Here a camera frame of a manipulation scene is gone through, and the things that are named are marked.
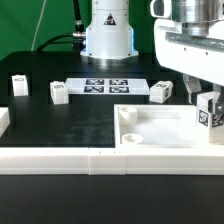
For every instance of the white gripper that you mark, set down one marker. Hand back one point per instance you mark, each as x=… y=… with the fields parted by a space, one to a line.
x=189 y=38

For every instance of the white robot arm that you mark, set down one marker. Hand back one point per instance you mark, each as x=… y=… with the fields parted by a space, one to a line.
x=109 y=37

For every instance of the white U-shaped obstacle fence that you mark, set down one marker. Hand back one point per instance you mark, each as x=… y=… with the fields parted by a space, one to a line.
x=204 y=160

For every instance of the white square tabletop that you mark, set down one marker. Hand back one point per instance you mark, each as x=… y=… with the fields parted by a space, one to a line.
x=156 y=126

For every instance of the white marker base plate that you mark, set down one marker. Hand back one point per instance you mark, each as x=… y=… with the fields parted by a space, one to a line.
x=107 y=86

